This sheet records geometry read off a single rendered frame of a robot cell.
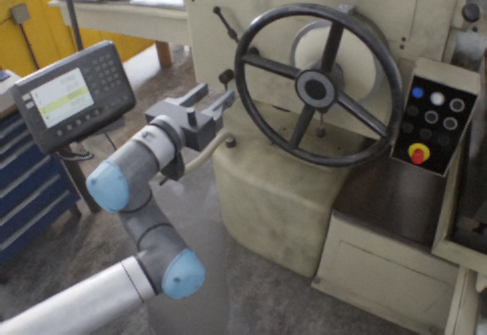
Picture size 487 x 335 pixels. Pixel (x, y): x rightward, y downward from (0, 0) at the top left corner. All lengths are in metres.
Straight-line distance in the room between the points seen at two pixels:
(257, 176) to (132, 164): 0.98
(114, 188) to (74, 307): 0.19
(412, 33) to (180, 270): 0.69
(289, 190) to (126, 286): 1.00
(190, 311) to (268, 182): 0.80
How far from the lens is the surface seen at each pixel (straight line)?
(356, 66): 0.77
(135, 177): 0.55
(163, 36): 1.70
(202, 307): 1.82
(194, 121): 0.59
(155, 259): 0.54
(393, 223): 1.37
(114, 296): 0.53
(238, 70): 0.76
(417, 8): 0.82
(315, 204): 1.38
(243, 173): 1.49
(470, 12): 0.76
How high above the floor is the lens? 1.67
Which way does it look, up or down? 43 degrees down
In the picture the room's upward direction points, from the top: 4 degrees counter-clockwise
